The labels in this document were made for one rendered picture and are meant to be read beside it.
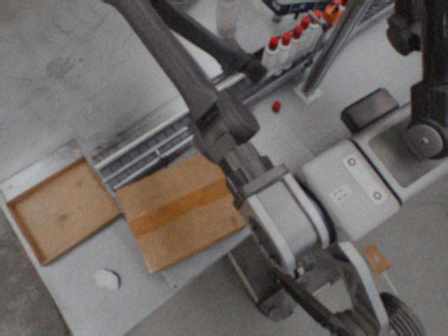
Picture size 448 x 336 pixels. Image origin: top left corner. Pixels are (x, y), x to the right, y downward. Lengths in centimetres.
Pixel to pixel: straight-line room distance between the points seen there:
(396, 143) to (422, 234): 188
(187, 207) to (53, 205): 57
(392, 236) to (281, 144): 126
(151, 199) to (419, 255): 188
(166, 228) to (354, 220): 52
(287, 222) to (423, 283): 195
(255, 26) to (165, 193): 88
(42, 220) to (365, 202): 106
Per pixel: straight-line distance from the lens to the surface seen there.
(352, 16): 104
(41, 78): 150
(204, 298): 196
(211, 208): 85
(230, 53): 96
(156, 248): 84
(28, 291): 221
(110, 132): 128
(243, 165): 49
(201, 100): 56
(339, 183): 48
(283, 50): 120
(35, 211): 129
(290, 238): 47
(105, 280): 114
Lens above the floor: 195
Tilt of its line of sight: 72 degrees down
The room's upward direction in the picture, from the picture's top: 11 degrees clockwise
